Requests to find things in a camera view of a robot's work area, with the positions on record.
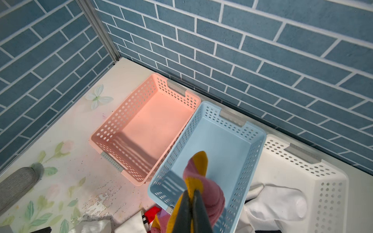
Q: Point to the purple striped sock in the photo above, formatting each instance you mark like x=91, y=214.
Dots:
x=195, y=179

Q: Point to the pink plastic basket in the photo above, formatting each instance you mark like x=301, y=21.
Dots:
x=139, y=134

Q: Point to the white sock front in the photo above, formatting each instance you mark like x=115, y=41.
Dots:
x=136, y=224

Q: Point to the white sock black stripes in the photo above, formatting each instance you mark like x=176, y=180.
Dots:
x=267, y=206

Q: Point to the grey oval pad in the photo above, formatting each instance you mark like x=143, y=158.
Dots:
x=16, y=186

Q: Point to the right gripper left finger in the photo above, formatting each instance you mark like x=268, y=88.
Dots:
x=182, y=223

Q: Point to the light blue plastic basket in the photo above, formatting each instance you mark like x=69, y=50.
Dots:
x=233, y=152

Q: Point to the red sock front left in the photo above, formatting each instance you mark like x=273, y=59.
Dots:
x=151, y=214

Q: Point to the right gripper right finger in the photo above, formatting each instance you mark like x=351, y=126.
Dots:
x=201, y=223

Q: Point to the white plastic basket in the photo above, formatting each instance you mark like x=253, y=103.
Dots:
x=324, y=185

